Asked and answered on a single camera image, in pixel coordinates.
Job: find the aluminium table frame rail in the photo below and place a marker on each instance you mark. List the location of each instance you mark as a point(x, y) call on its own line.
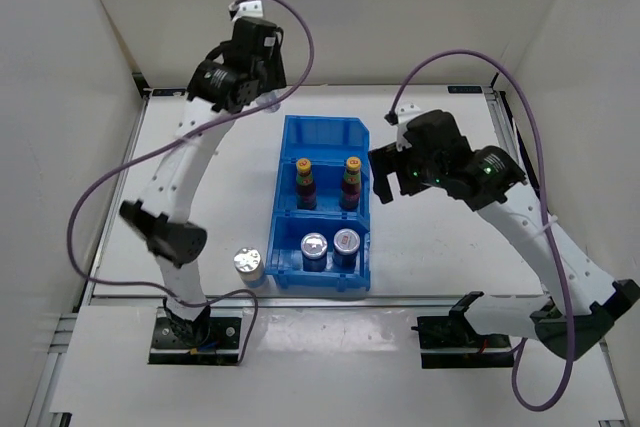
point(509, 273)

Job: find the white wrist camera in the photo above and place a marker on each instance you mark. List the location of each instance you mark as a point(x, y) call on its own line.
point(250, 8)
point(400, 117)

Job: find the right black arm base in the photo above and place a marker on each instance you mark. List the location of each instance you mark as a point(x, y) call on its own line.
point(443, 345)

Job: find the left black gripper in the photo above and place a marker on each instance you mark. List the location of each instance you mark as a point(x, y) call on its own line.
point(276, 75)

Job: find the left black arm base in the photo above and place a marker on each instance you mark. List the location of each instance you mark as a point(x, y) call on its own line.
point(221, 347)

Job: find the silver can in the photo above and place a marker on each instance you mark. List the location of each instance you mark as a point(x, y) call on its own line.
point(269, 102)
point(249, 265)

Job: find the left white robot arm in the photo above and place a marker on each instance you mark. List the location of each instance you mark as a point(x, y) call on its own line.
point(160, 214)

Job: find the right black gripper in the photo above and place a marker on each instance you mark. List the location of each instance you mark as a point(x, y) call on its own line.
point(385, 162)

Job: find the sauce bottle yellow cap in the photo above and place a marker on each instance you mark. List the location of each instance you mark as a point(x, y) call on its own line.
point(305, 185)
point(351, 184)

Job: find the blue plastic divided bin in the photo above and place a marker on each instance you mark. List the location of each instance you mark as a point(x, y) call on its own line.
point(327, 142)

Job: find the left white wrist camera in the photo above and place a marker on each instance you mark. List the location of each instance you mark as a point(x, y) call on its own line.
point(250, 8)

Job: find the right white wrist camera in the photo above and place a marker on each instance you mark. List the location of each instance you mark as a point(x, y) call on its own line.
point(400, 117)

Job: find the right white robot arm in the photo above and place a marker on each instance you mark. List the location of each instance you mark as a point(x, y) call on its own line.
point(581, 303)

